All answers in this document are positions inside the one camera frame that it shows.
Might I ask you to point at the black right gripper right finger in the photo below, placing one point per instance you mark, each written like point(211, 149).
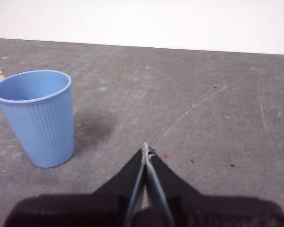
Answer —
point(203, 210)

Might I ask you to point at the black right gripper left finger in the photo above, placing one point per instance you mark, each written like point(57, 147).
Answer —
point(97, 208)

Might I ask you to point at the blue ribbed plastic cup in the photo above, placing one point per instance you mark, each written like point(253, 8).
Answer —
point(40, 127)

